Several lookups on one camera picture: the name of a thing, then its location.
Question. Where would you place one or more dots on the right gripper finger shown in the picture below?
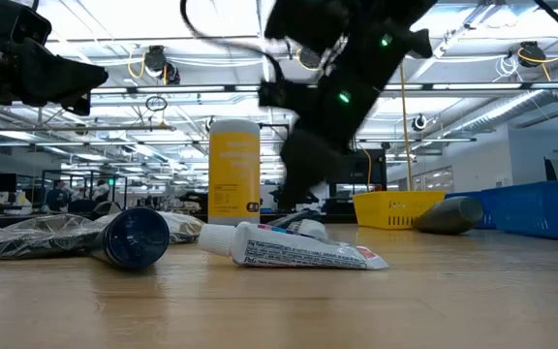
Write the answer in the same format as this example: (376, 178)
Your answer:
(293, 179)
(322, 172)

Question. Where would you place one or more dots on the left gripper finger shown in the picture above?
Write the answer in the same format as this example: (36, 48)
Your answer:
(61, 72)
(92, 86)

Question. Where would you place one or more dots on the small white toothpaste tube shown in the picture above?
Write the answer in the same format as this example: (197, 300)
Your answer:
(298, 252)
(314, 229)
(291, 217)

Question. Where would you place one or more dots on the grey deodorant bottle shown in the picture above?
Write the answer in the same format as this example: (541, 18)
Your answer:
(448, 215)

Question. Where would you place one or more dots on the dark blue cream tube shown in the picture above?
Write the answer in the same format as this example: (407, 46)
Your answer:
(133, 238)

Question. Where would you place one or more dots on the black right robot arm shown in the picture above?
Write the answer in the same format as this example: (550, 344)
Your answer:
(371, 53)

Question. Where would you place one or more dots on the large black monitor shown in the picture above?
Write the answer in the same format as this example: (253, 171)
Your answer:
(371, 167)

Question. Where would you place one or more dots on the orange juice bottle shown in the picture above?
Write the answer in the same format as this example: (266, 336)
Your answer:
(234, 174)

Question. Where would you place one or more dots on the yellow plastic basket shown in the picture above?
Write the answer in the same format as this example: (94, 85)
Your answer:
(395, 211)

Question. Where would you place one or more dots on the long ceiling light strip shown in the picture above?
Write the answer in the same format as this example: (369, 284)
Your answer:
(182, 88)

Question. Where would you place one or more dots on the person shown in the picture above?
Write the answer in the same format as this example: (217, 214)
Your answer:
(57, 196)
(100, 190)

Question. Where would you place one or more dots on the black metal table frame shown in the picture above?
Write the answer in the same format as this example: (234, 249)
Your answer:
(265, 219)

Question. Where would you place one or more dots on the black background workstation frame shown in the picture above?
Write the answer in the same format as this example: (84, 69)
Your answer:
(42, 191)

